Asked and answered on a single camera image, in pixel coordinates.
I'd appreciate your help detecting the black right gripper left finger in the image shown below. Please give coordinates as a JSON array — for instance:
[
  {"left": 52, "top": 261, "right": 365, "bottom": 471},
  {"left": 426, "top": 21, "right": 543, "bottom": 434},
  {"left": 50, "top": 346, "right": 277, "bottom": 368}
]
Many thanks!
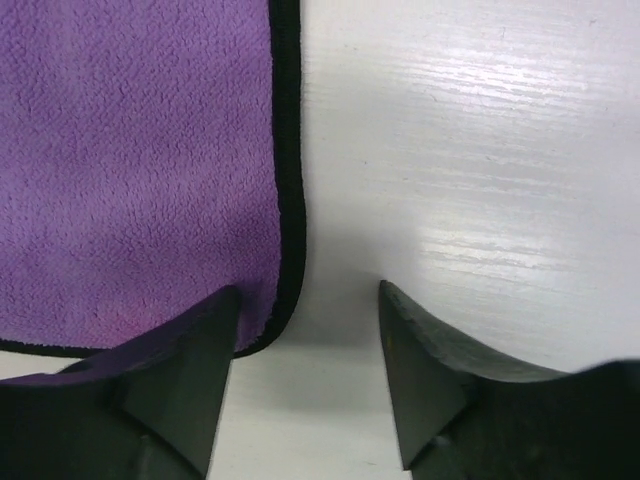
[{"left": 1, "top": 286, "right": 240, "bottom": 479}]

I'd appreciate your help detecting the purple and grey towel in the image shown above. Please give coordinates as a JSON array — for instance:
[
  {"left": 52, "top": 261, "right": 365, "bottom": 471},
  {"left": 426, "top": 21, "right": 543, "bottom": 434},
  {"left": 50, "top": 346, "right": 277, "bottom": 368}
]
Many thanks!
[{"left": 1, "top": 1, "right": 306, "bottom": 358}]

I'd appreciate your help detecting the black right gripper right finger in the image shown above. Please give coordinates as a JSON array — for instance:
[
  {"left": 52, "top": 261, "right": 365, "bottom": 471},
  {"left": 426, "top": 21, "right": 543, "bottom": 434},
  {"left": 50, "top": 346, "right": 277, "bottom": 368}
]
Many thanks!
[{"left": 378, "top": 281, "right": 639, "bottom": 479}]

